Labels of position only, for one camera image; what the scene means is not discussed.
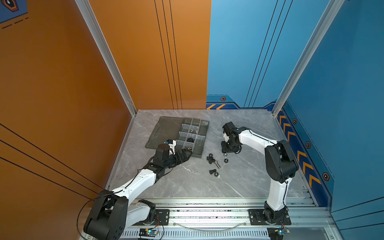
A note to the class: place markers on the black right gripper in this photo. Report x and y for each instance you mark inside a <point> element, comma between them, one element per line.
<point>224,149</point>

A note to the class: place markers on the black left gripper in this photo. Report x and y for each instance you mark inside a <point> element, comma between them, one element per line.
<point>183,156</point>

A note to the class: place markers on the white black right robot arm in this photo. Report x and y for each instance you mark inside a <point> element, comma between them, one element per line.
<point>281,166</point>

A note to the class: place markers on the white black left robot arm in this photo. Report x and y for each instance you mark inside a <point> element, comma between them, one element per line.
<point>113,211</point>

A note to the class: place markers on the grey plastic organizer box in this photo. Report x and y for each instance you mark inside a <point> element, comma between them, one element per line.
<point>179,129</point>

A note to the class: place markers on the large black bolt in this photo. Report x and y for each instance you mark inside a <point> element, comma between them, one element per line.
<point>210,159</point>

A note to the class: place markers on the black hex bolt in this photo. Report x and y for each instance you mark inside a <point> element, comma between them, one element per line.
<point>212,171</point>

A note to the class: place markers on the left green circuit board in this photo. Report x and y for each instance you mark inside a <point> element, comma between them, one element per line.
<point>148,233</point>

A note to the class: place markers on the right circuit board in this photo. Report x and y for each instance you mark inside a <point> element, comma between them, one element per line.
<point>277,233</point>

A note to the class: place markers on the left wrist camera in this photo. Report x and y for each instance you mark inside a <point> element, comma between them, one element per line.
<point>172,144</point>

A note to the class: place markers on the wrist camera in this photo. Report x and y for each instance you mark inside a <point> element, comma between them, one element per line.
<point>230,132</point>
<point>172,144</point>

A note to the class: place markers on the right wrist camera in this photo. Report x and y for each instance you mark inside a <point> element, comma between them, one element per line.
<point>230,132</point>

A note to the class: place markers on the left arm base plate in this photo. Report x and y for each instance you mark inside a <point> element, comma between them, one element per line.
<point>161,215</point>

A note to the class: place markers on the aluminium front rail frame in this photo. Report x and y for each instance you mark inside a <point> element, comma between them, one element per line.
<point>230,219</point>

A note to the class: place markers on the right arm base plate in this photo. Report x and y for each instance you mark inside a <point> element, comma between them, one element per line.
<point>269,217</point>

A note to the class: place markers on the right aluminium corner post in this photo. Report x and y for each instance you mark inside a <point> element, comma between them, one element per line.
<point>328,16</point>

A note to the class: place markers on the aluminium corner post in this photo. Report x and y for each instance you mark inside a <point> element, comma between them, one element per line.
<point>101,42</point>
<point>328,16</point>

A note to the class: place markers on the left aluminium corner post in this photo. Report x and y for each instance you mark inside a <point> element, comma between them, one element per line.
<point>101,42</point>

